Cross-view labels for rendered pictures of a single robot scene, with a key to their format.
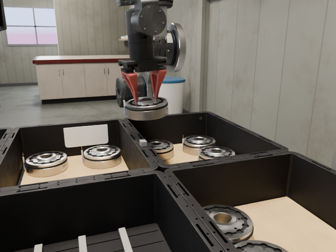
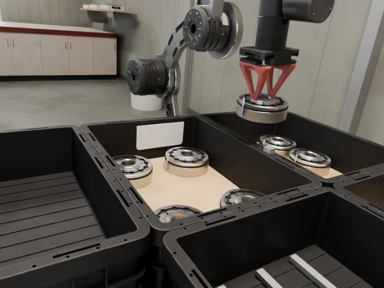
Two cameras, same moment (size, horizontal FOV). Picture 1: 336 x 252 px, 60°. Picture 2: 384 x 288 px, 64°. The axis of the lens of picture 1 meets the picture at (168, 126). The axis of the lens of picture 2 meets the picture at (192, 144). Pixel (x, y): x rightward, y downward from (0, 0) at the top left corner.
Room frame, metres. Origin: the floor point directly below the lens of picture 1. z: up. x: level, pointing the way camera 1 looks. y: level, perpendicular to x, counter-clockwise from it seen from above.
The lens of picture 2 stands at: (0.12, 0.33, 1.15)
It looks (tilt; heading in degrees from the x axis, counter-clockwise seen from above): 21 degrees down; 346
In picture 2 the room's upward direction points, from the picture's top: 5 degrees clockwise
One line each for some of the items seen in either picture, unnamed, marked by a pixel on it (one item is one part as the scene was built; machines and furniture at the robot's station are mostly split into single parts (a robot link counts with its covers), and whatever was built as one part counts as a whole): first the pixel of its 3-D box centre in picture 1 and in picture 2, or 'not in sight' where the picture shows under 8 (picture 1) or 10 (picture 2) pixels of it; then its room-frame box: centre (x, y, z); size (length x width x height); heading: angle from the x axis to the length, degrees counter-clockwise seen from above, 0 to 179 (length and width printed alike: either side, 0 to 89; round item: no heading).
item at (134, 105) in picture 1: (146, 102); (262, 100); (0.69, 0.05, 1.01); 0.10 x 0.10 x 0.01
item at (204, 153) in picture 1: (216, 153); (310, 156); (0.76, -0.14, 0.86); 0.10 x 0.10 x 0.01
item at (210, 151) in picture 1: (216, 151); (310, 155); (0.76, -0.14, 0.86); 0.05 x 0.05 x 0.01
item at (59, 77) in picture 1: (90, 76); (45, 50); (6.69, 1.77, 0.43); 2.21 x 1.79 x 0.85; 111
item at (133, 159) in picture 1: (75, 168); (182, 179); (0.64, 0.22, 0.87); 0.40 x 0.30 x 0.11; 19
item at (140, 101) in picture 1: (146, 100); (263, 98); (0.69, 0.05, 1.02); 0.05 x 0.05 x 0.01
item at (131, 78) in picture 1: (140, 82); (262, 76); (0.69, 0.07, 1.07); 0.07 x 0.07 x 0.09; 23
